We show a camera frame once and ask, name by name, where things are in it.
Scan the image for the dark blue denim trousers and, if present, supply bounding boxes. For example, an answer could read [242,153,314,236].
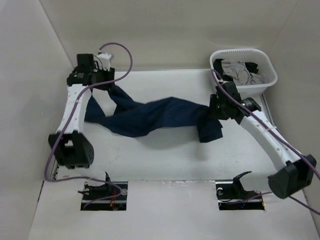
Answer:
[84,85,223,143]

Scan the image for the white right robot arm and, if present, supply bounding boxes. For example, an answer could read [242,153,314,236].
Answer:
[209,82,317,199]

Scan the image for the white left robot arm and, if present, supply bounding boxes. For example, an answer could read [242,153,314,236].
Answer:
[44,52,115,180]

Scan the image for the grey garment in basket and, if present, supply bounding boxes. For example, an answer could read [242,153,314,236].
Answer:
[221,59,268,86]

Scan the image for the black garment in basket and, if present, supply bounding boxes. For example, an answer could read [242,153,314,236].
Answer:
[213,58,259,75]

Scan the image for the white plastic laundry basket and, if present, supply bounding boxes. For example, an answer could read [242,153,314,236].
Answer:
[209,48,278,98]

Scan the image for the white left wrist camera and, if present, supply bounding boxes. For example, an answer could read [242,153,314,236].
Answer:
[96,51,113,71]

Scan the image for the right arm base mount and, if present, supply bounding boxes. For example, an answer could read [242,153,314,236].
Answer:
[215,171,265,211]

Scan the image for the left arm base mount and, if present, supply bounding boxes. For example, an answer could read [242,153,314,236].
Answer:
[78,172,129,212]

